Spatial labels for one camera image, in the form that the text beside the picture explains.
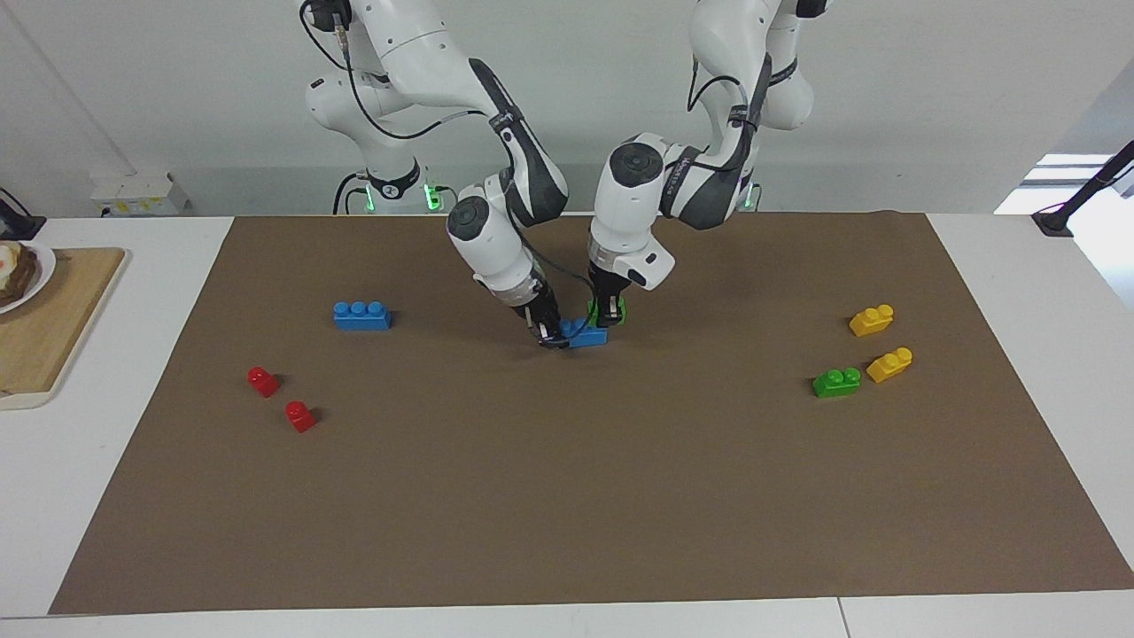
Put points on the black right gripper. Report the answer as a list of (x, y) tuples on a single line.
[(540, 308)]

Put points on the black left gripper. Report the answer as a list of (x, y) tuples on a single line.
[(607, 283)]

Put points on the green two-stud block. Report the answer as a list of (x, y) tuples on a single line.
[(835, 384), (625, 310)]

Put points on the blue three-stud block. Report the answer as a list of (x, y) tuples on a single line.
[(589, 338), (361, 317)]

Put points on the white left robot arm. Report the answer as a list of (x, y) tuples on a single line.
[(625, 204)]

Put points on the yellow two-stud block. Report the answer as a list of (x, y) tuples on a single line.
[(871, 322), (889, 366)]

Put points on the red one-stud block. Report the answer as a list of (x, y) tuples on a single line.
[(301, 418), (263, 383)]

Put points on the brown table mat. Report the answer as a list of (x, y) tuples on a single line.
[(567, 487)]

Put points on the wooden cutting board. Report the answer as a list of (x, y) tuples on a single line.
[(62, 337)]

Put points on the white plate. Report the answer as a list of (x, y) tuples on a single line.
[(44, 266)]

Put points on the toast with egg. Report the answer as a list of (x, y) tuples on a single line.
[(16, 273)]

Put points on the black camera stand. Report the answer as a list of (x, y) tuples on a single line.
[(1085, 190)]

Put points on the black clamp mount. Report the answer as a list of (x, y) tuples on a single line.
[(19, 221)]

